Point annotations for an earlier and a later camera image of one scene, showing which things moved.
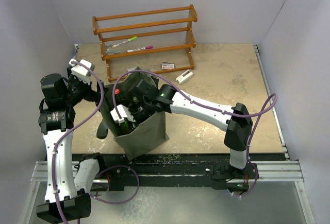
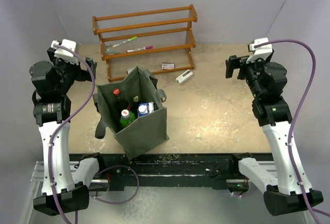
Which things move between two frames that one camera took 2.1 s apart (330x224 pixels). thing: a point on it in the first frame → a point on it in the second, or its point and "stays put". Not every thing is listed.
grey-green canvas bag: (135, 140) stays put
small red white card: (167, 66) stays put
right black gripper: (132, 109) → (234, 63)
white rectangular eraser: (187, 74) stays put
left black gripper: (92, 95) → (82, 74)
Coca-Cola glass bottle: (118, 99) stays put
